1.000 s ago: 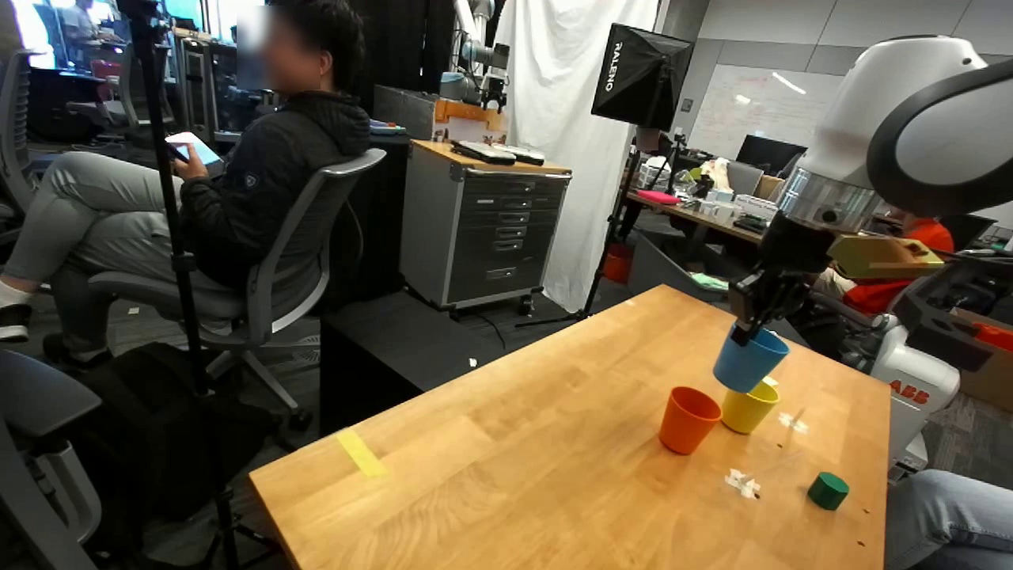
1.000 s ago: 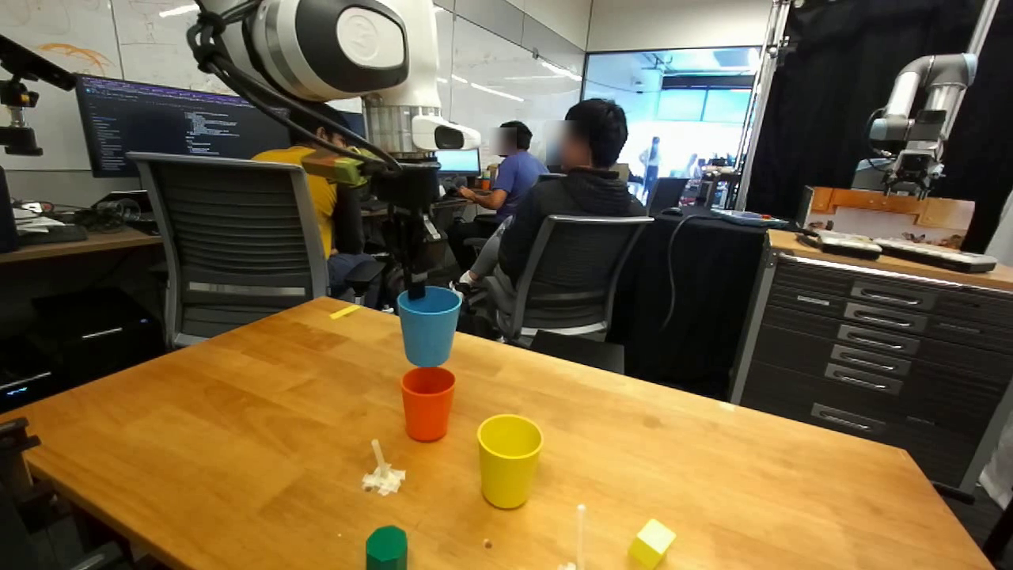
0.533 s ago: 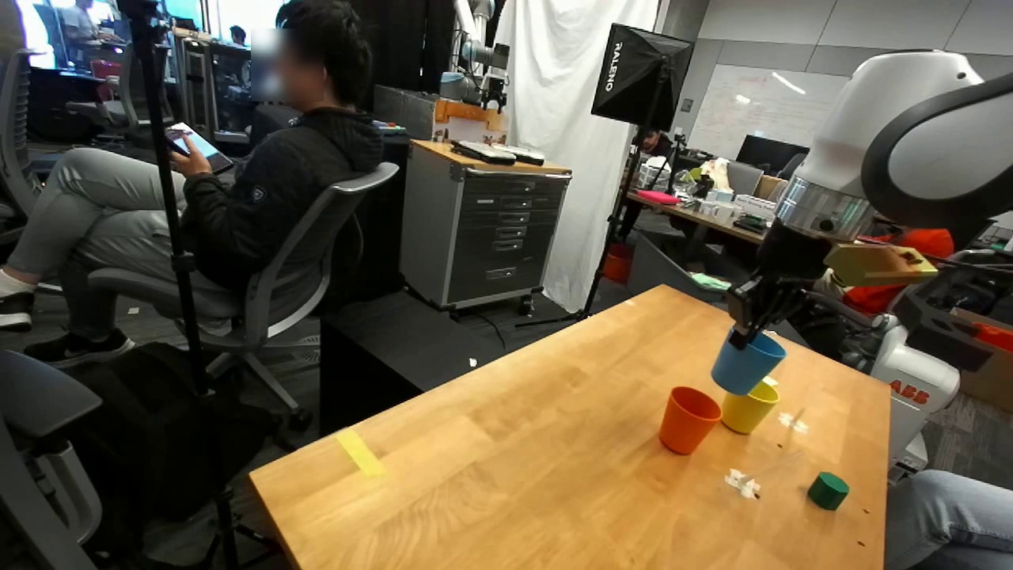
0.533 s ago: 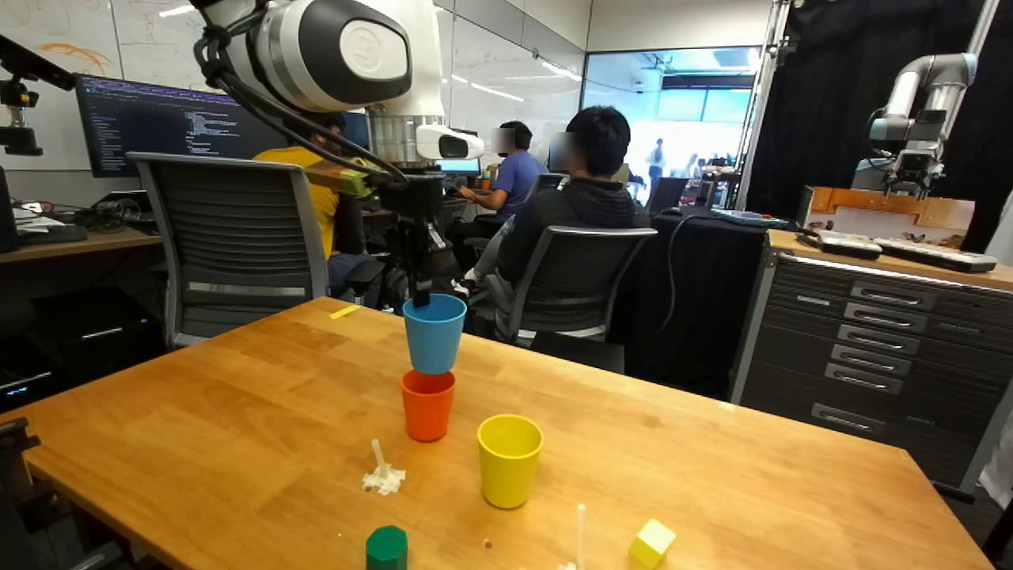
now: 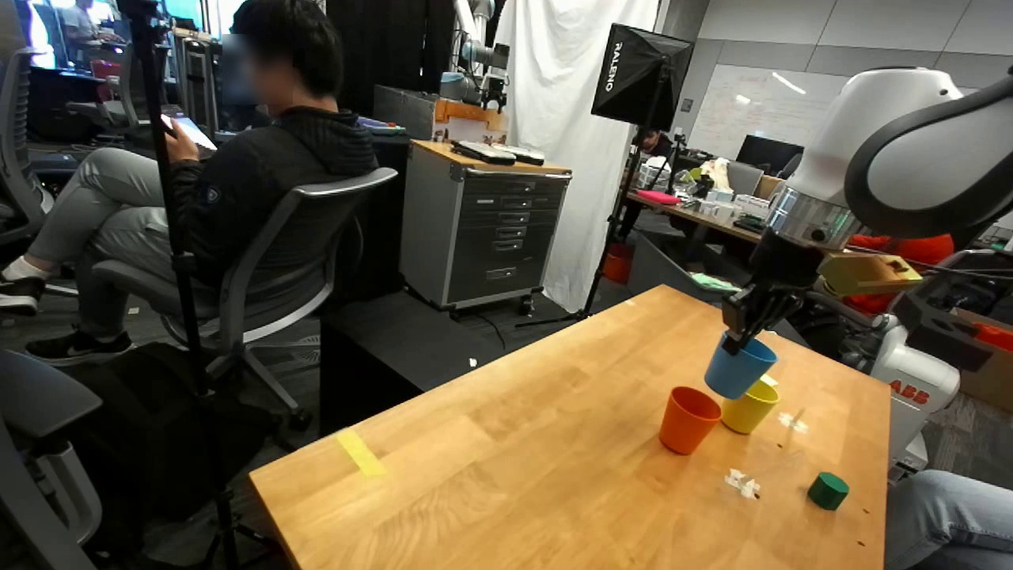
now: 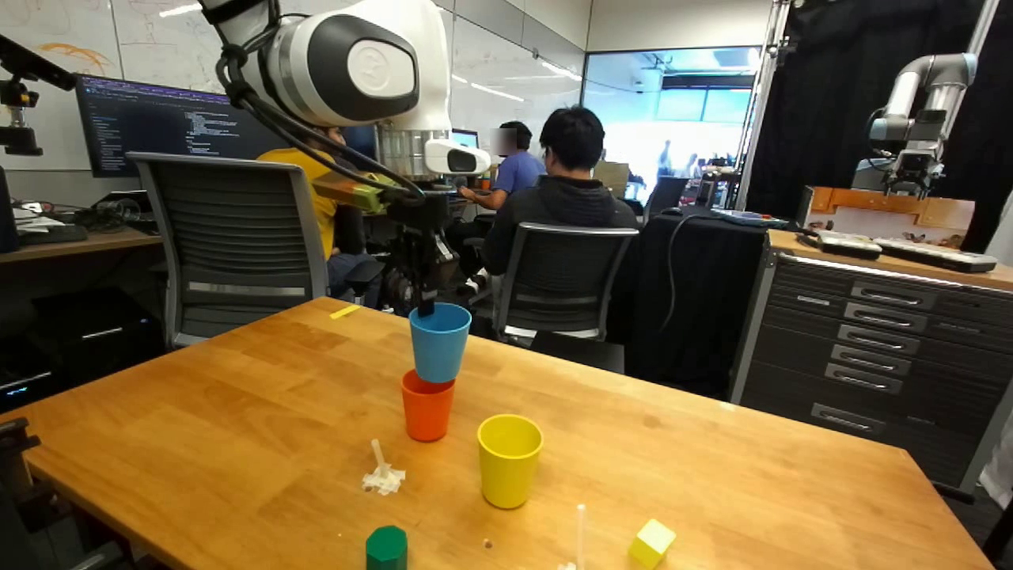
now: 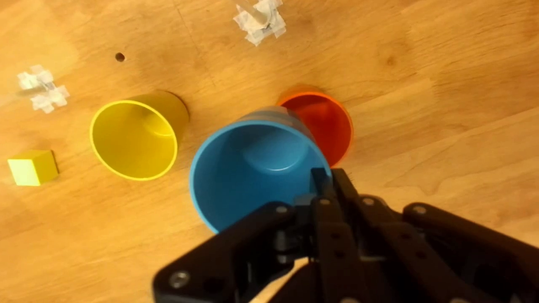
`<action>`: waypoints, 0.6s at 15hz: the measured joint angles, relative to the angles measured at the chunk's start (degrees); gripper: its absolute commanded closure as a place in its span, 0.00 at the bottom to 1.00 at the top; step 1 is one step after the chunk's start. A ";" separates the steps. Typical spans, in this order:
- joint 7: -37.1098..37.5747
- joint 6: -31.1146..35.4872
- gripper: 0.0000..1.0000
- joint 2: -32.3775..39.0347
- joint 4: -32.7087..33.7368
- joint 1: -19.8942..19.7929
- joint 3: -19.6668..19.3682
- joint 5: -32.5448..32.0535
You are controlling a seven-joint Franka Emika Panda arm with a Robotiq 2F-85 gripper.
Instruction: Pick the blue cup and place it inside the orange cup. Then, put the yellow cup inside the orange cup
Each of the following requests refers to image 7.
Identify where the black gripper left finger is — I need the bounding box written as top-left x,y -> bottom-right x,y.
151,166 -> 360,303

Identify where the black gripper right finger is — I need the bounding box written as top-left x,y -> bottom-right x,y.
330,166 -> 539,303

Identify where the blue plastic cup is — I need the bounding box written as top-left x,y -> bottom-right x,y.
188,105 -> 333,235

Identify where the yellow plastic cup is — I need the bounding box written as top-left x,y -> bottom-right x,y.
89,90 -> 190,181

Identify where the orange plastic cup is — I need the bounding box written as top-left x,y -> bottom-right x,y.
277,88 -> 353,167

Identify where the clear plastic jack piece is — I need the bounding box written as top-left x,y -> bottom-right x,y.
232,0 -> 287,46
15,63 -> 70,114

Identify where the yellow cube block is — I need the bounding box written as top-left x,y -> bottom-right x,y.
6,147 -> 60,188

